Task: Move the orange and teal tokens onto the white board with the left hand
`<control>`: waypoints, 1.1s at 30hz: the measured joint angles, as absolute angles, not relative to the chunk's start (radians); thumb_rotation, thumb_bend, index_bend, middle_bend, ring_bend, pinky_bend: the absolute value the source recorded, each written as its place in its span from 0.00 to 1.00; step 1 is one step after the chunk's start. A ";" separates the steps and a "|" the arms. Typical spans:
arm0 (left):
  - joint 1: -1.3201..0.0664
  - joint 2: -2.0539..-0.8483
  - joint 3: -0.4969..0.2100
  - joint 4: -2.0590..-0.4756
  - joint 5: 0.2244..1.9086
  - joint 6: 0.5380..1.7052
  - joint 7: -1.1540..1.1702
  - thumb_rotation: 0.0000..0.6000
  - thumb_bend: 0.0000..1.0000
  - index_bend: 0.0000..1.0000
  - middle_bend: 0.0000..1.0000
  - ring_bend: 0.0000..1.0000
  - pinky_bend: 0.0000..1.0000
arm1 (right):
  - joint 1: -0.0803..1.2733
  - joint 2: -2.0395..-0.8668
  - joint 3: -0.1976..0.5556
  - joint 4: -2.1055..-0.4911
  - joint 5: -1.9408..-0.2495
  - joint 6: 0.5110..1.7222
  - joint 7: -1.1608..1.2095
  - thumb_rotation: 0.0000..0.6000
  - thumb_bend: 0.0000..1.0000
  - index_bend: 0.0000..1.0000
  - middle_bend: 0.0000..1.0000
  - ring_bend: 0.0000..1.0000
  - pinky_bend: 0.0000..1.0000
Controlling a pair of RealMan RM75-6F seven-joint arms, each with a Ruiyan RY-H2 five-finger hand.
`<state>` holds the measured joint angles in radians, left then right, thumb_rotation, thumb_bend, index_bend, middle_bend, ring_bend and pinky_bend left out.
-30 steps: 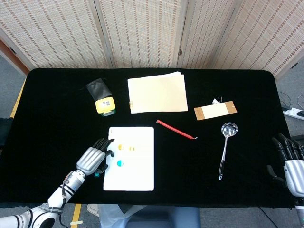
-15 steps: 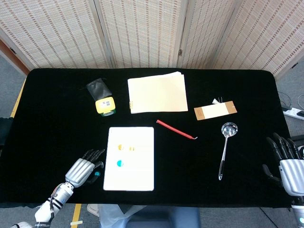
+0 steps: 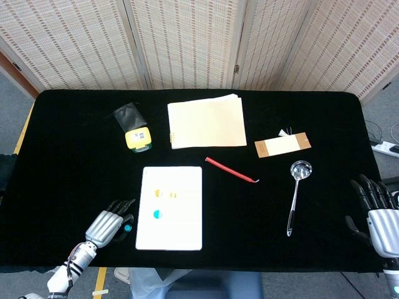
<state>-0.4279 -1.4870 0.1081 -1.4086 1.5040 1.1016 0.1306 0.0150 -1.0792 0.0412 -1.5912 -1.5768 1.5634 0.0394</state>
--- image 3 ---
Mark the yellow lidded green box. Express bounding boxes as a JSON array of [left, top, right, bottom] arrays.
[[124, 125, 153, 154]]

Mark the brown and cream card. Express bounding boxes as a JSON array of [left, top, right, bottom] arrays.
[[254, 132, 312, 159]]

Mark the metal ladle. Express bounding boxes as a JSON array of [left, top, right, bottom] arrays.
[[286, 160, 313, 237]]

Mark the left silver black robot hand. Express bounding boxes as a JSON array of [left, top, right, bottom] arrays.
[[85, 199, 137, 249]]

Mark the white shoe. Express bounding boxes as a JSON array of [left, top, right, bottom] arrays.
[[113, 267, 131, 285]]

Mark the beige paper notebook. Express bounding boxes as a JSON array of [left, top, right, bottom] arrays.
[[166, 93, 248, 150]]

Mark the black tablecloth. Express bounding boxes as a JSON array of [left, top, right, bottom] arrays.
[[0, 89, 389, 273]]

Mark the black floor cable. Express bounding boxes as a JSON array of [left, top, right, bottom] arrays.
[[363, 120, 385, 145]]

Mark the brown wooden door frame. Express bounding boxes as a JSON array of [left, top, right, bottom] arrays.
[[0, 51, 40, 98]]

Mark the woven folding screen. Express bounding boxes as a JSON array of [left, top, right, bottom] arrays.
[[0, 0, 399, 105]]

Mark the red candle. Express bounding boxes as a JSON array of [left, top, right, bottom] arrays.
[[204, 156, 261, 184]]

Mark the white rectangular board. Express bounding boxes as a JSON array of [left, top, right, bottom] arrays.
[[135, 166, 203, 252]]

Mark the blue chair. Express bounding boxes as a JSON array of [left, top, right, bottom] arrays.
[[165, 270, 264, 299]]

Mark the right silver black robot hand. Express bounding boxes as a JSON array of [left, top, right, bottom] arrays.
[[344, 173, 399, 259]]

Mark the black fabric pouch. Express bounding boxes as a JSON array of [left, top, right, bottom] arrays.
[[105, 102, 147, 133]]

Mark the white power strip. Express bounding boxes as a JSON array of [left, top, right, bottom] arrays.
[[370, 140, 399, 158]]

